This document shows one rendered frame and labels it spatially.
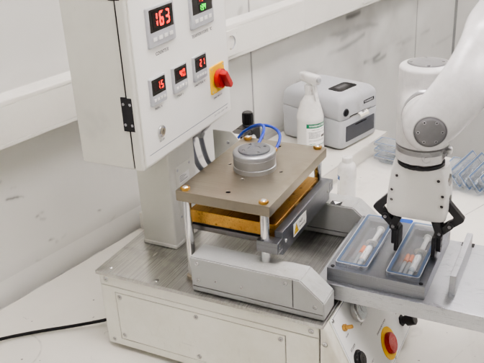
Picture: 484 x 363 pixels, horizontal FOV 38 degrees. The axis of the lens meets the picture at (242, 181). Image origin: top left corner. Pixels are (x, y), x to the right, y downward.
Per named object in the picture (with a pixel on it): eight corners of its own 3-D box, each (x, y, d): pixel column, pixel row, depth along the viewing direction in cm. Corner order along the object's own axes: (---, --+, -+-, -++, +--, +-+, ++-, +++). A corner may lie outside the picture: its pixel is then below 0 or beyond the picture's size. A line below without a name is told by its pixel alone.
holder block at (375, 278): (326, 279, 120) (326, 266, 119) (362, 226, 136) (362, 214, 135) (423, 300, 113) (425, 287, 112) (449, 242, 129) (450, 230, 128)
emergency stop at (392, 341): (387, 359, 131) (378, 341, 130) (392, 346, 135) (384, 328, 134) (394, 357, 130) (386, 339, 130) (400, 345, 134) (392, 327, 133)
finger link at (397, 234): (403, 209, 121) (402, 243, 124) (385, 206, 123) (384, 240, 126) (399, 217, 119) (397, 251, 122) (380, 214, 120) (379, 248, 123)
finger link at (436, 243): (456, 217, 118) (453, 252, 121) (436, 214, 119) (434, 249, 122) (452, 226, 115) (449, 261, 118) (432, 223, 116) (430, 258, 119)
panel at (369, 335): (372, 413, 121) (328, 320, 117) (414, 315, 145) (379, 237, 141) (382, 412, 120) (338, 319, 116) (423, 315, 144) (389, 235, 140)
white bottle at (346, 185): (359, 204, 193) (360, 155, 187) (350, 211, 189) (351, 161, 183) (343, 199, 196) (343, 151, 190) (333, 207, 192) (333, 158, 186)
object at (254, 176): (150, 230, 129) (142, 165, 124) (227, 165, 154) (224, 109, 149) (271, 255, 119) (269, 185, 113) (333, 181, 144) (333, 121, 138)
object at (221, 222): (191, 228, 129) (186, 181, 125) (244, 180, 147) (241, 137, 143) (277, 245, 122) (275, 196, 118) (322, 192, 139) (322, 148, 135)
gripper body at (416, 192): (458, 149, 115) (453, 210, 120) (396, 142, 119) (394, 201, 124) (449, 167, 109) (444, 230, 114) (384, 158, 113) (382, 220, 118)
